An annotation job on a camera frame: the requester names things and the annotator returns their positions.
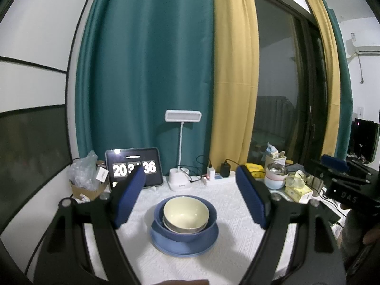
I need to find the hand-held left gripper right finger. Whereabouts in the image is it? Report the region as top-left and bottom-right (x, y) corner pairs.
(236, 164), (346, 285)

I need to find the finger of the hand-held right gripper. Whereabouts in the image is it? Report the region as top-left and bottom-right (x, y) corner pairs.
(309, 160), (333, 188)
(321, 154), (371, 175)

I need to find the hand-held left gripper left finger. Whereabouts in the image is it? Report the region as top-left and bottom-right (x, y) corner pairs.
(34, 166), (147, 285)

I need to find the cream bowl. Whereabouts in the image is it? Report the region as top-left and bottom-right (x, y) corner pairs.
(163, 197), (209, 230)

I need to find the blue bowl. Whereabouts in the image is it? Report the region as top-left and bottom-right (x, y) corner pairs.
(153, 195), (217, 242)

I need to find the blue plate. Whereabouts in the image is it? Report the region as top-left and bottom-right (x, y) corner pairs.
(149, 223), (219, 257)

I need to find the person's right forearm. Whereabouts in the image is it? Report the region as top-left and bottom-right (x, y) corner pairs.
(338, 209), (380, 274)

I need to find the person's right hand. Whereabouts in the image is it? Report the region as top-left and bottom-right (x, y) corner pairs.
(363, 226), (380, 245)

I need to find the plain yellow packet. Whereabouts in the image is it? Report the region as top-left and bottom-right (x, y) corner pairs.
(245, 163), (265, 179)

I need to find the yellow printed tissue pack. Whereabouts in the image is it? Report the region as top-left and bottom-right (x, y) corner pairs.
(284, 171), (314, 204)

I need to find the tablet with clock display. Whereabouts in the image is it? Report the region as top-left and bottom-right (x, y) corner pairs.
(105, 147), (164, 190)

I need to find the small white box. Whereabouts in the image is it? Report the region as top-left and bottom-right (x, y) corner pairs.
(95, 166), (108, 183)

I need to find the steel bowl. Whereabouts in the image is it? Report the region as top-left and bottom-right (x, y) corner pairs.
(265, 163), (289, 176)

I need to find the cardboard box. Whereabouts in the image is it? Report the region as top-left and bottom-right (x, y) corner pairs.
(70, 181), (109, 201)

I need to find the black monitor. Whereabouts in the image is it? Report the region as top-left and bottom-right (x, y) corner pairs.
(351, 118), (380, 163)

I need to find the white power strip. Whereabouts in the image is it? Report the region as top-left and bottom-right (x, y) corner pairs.
(202, 175), (238, 185)

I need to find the white ribbed cup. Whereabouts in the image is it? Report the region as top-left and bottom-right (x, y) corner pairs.
(265, 154), (287, 167)

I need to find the clear plastic bag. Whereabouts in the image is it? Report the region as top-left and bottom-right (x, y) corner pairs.
(67, 150), (100, 190)

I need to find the teal curtain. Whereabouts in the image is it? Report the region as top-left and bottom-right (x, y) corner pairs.
(75, 0), (215, 176)
(322, 0), (354, 158)

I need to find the white textured tablecloth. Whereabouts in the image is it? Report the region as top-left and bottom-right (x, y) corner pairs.
(83, 181), (339, 285)

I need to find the white desk lamp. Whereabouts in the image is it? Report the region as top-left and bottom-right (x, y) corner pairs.
(165, 110), (203, 191)

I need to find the white air conditioner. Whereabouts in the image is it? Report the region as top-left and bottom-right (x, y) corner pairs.
(345, 32), (380, 56)

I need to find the dark glass sliding door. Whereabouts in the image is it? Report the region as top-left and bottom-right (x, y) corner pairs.
(248, 0), (330, 167)

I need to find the black lamp cable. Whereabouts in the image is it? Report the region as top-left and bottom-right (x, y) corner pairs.
(185, 172), (205, 183)

